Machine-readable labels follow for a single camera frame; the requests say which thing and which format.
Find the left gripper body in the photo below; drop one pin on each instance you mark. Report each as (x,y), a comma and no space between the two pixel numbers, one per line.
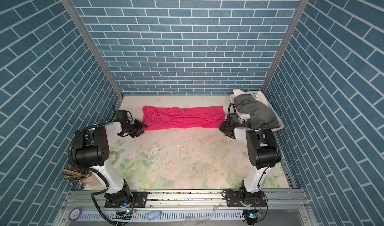
(131,129)

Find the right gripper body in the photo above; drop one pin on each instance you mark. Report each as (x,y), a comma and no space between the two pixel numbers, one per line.
(225,128)

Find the pink t shirt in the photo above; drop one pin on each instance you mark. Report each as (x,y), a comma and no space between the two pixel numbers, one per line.
(163,118)

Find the white plastic laundry basket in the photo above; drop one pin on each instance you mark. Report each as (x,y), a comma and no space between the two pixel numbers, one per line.
(280,122)

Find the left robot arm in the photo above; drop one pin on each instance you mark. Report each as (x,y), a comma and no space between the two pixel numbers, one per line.
(89,150)

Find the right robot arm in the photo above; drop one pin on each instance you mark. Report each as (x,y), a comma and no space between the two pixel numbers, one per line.
(263,154)

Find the white adhesive tape roll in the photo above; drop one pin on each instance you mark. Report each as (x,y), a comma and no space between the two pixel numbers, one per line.
(114,158)

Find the grey t shirt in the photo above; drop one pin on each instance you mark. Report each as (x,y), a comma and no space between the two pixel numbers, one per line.
(261,116)

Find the bundle of coloured pencils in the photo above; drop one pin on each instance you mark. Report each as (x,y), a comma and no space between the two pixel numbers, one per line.
(74,175)

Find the left green circuit board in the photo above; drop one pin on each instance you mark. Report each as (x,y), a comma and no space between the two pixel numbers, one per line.
(123,215)

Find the green circuit board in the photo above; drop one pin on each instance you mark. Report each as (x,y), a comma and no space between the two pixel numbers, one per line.
(123,215)
(251,217)

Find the right green circuit board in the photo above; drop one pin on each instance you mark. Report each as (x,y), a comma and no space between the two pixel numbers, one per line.
(251,217)

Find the purple tape roll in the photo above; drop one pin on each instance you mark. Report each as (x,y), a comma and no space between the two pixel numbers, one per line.
(75,214)

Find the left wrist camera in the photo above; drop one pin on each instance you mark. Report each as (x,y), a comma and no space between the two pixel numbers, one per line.
(123,116)

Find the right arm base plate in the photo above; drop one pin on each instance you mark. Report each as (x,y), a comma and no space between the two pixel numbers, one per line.
(244,199)

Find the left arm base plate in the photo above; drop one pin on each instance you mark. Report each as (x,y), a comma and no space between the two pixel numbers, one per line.
(136,200)

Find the aluminium mounting rail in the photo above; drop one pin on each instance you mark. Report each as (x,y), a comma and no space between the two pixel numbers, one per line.
(208,199)

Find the white slotted cable duct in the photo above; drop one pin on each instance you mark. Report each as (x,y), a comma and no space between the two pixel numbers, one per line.
(175,216)

